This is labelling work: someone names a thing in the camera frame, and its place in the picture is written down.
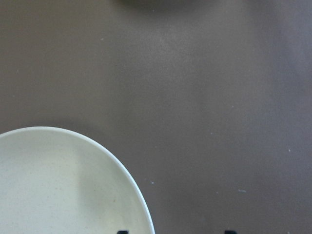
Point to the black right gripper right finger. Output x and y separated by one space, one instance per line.
230 232

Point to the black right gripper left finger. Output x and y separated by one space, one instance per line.
122 232

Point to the cream round plate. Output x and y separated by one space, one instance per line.
56 181

